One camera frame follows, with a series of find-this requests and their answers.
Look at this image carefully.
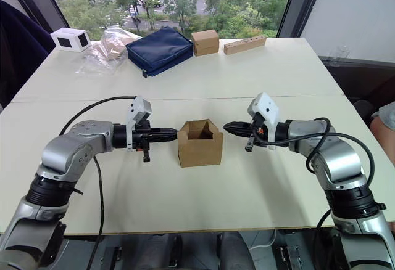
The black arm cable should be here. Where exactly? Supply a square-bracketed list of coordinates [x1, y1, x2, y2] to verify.
[255, 117, 376, 231]
[59, 96, 139, 270]

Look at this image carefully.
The clear plastic bag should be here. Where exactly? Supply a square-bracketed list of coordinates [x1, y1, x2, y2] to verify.
[75, 27, 143, 77]

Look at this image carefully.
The closed brown cardboard box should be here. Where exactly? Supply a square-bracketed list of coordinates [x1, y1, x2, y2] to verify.
[191, 30, 220, 57]

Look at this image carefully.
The navy blue fabric pouch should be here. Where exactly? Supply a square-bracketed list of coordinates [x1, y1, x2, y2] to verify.
[125, 25, 194, 79]

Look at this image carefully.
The wooden block with holes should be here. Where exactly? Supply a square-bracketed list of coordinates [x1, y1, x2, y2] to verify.
[223, 36, 267, 56]

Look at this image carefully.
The black rounded chair part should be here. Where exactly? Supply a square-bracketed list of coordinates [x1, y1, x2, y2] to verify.
[352, 99, 376, 123]

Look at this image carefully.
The thin white cable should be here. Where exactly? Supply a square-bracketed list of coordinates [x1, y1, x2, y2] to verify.
[249, 229, 278, 251]

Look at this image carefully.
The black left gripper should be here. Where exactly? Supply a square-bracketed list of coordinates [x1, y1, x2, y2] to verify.
[131, 121, 179, 164]

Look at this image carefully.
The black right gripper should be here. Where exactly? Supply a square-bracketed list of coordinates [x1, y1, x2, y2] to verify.
[222, 113, 268, 153]

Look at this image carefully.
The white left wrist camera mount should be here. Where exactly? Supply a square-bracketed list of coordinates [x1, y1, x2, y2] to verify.
[124, 94, 153, 154]

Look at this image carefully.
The person in grey shorts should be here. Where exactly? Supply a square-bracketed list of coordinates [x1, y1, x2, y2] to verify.
[369, 101, 395, 157]

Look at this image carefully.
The dark window frame post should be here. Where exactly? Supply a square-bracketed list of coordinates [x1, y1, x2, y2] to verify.
[276, 0, 328, 38]
[2, 0, 70, 33]

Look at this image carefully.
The small open cardboard box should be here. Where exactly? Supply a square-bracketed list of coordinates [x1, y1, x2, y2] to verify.
[176, 118, 224, 169]

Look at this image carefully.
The dark rounded shape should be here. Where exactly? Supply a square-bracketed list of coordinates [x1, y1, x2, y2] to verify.
[216, 231, 257, 270]

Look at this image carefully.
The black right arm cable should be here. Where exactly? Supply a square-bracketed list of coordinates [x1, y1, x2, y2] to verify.
[255, 117, 376, 231]

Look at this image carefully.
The white box with black windows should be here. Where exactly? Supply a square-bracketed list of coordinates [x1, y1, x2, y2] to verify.
[50, 27, 91, 53]

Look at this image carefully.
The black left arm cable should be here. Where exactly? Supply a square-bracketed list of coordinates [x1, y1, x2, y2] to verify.
[59, 96, 139, 270]

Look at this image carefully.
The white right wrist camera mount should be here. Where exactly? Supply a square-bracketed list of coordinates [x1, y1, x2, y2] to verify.
[247, 92, 282, 151]

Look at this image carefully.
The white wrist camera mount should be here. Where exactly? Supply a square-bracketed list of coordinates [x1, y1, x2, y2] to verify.
[247, 92, 282, 151]
[124, 94, 153, 154]

